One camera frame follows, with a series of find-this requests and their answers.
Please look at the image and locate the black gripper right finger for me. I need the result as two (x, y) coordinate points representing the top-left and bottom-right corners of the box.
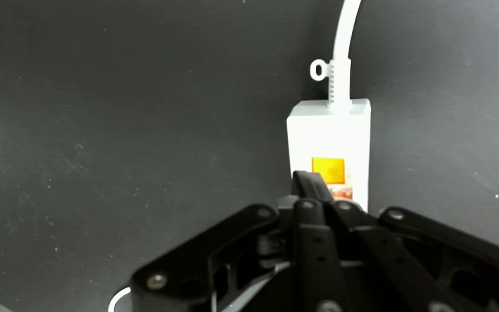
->
(317, 171), (499, 312)

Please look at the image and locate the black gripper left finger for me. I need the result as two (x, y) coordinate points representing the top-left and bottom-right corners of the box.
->
(130, 170), (343, 312)

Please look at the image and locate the white power strip orange switch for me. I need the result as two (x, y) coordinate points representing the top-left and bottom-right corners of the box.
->
(284, 97), (372, 213)

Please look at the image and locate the white power strip cord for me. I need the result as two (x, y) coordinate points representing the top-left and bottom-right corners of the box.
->
(308, 0), (364, 112)

